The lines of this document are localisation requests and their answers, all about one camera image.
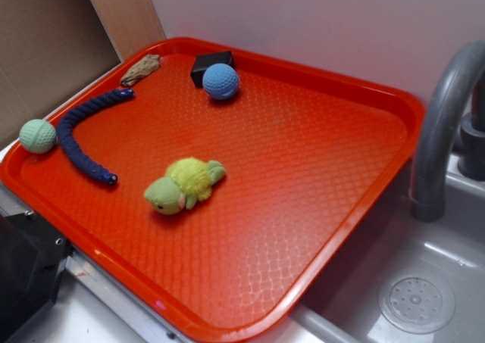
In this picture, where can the black rectangular block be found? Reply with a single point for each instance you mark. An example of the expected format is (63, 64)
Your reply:
(203, 62)

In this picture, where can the blue textured ball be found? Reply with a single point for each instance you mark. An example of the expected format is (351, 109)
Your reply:
(220, 81)

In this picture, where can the brown driftwood piece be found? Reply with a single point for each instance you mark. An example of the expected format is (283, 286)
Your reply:
(140, 70)

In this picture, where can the black faucet handle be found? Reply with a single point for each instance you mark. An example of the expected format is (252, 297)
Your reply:
(471, 163)

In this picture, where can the brown cardboard panel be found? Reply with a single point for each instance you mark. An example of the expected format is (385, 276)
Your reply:
(51, 49)

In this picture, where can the green textured ball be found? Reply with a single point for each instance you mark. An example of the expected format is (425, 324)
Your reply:
(38, 136)

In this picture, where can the grey toy faucet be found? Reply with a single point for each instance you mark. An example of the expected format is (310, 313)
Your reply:
(450, 101)

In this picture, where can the green plush parrot toy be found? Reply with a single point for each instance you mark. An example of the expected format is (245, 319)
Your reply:
(185, 183)

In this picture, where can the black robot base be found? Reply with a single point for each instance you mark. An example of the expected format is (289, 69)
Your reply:
(33, 258)

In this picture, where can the grey toy sink basin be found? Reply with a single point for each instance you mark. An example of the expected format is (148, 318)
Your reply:
(397, 279)

